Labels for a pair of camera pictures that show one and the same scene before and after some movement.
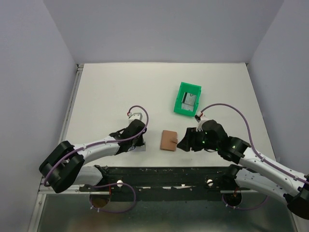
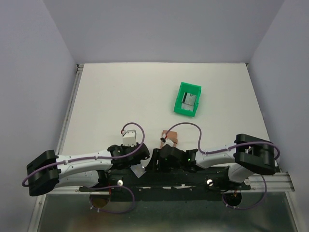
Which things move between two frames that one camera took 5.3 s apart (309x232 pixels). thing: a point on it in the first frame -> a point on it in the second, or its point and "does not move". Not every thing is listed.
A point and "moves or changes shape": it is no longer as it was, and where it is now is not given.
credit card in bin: (188, 101) does not move
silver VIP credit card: (139, 148) moves or changes shape
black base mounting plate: (149, 184) does not move
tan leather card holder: (168, 140) does not move
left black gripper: (140, 142) -> (124, 147)
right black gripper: (189, 140) -> (152, 163)
